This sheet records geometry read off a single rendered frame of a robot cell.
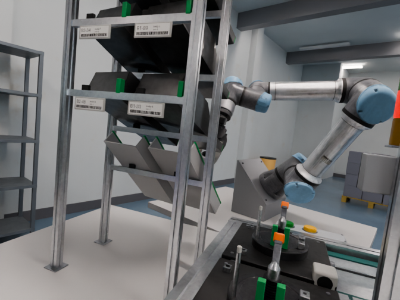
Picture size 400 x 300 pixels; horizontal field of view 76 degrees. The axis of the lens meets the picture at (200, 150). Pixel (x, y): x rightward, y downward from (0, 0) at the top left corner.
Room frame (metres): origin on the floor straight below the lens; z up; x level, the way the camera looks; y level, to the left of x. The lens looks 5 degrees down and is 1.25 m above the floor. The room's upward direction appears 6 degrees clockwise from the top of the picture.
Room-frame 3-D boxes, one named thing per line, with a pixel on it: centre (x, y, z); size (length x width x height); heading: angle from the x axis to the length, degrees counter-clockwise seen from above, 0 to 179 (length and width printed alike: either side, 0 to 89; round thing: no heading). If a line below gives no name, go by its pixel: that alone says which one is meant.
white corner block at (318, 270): (0.51, -0.29, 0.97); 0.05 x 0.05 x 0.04; 70
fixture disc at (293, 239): (0.64, -0.23, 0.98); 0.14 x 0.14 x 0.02
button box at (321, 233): (0.81, -0.38, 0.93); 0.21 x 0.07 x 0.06; 70
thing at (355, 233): (1.24, -0.34, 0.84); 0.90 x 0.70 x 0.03; 51
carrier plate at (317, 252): (0.64, -0.23, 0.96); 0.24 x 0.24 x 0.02; 70
